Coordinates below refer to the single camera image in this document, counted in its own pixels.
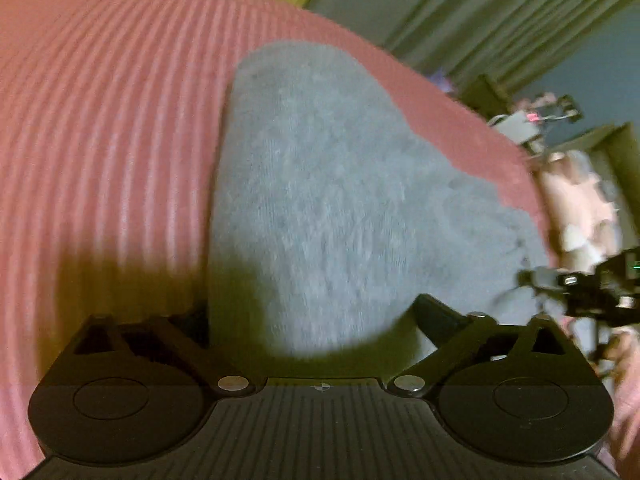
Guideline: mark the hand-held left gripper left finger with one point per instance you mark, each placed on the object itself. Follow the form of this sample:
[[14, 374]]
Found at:
[[165, 336]]

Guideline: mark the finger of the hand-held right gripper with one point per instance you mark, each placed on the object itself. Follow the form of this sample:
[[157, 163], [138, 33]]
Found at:
[[542, 277]]

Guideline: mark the grey-green curtain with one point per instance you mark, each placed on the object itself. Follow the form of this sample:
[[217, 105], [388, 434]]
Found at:
[[500, 5]]

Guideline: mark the pink patterned clothing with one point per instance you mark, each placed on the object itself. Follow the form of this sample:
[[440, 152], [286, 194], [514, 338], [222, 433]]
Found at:
[[575, 195]]

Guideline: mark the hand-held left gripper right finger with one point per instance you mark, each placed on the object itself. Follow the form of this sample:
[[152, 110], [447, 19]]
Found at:
[[440, 320]]

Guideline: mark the grey fleece pants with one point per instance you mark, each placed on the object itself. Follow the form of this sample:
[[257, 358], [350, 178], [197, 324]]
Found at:
[[340, 200]]

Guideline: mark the grey device with red light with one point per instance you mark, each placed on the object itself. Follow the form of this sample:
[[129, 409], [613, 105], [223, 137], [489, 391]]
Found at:
[[520, 125]]

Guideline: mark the pink ribbed blanket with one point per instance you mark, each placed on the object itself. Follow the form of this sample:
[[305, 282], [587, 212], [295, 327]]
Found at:
[[100, 135]]

